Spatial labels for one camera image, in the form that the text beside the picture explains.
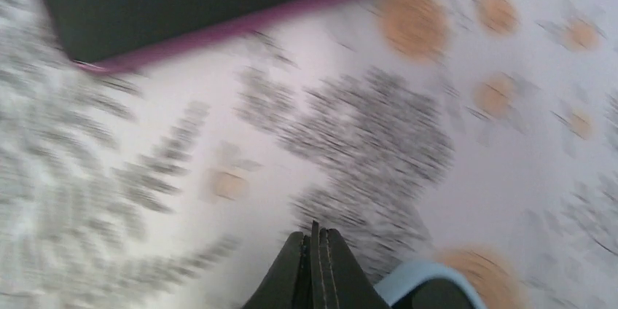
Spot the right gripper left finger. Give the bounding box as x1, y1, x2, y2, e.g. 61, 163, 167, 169
242, 232, 312, 309

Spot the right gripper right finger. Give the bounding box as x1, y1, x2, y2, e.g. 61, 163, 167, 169
310, 221, 390, 309

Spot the floral patterned table mat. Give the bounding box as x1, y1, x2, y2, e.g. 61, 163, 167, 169
1, 0, 617, 308

